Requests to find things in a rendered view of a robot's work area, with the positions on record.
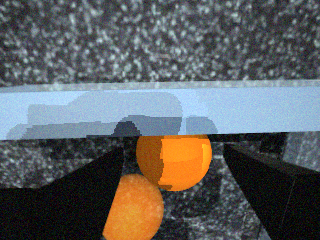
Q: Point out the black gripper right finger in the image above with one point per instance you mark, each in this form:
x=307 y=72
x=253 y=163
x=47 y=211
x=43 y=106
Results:
x=284 y=196

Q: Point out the orange ball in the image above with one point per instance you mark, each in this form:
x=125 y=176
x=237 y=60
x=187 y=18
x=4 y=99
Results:
x=174 y=162
x=137 y=210

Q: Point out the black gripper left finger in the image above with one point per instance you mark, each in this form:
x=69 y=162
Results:
x=74 y=207

